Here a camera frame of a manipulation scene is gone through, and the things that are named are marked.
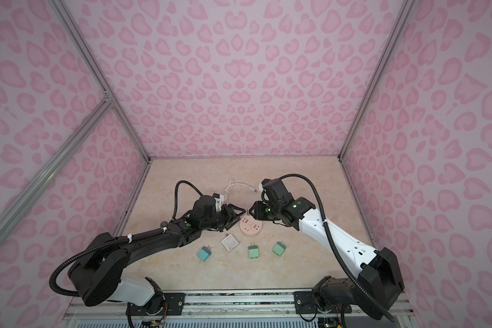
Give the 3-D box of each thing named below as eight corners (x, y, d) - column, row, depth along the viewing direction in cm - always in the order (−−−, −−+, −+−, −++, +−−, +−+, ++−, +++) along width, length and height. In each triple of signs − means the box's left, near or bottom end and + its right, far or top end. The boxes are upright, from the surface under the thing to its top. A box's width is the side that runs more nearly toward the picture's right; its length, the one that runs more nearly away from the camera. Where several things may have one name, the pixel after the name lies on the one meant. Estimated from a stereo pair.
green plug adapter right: (271, 251, 88) (272, 248, 86) (279, 241, 91) (280, 238, 88) (279, 257, 86) (280, 255, 84) (287, 247, 89) (288, 244, 87)
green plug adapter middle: (248, 258, 86) (248, 256, 84) (248, 245, 89) (248, 243, 88) (259, 258, 86) (259, 256, 84) (259, 245, 89) (259, 243, 88)
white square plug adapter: (221, 243, 89) (221, 241, 87) (230, 235, 91) (230, 233, 89) (229, 252, 87) (229, 250, 85) (238, 244, 89) (238, 241, 87)
